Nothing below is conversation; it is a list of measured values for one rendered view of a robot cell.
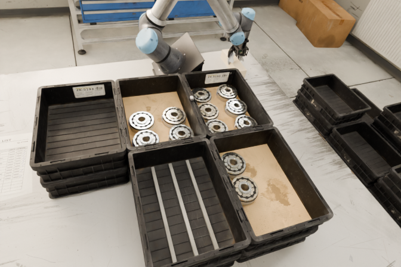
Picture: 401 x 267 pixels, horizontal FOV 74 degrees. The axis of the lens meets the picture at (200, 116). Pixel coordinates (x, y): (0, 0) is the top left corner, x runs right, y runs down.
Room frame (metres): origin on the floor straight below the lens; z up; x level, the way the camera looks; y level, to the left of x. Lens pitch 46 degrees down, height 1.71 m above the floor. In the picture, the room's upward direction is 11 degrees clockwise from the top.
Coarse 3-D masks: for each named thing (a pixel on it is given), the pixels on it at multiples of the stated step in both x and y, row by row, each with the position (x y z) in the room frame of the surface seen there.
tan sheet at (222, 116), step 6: (210, 90) 1.06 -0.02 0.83; (216, 90) 1.07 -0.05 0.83; (216, 96) 1.02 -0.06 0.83; (216, 102) 0.98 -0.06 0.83; (222, 102) 0.98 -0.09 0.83; (222, 108) 0.94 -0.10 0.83; (222, 114) 0.90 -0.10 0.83; (246, 114) 0.93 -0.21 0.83; (222, 120) 0.86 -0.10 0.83; (228, 120) 0.87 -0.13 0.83; (234, 120) 0.87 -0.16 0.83; (228, 126) 0.83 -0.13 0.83
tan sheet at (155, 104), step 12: (144, 96) 0.92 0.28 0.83; (156, 96) 0.94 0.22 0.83; (168, 96) 0.95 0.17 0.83; (132, 108) 0.83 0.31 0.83; (144, 108) 0.84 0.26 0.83; (156, 108) 0.86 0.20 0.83; (156, 120) 0.78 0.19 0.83; (132, 132) 0.69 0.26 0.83; (156, 132) 0.72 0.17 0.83; (168, 132) 0.73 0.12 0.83
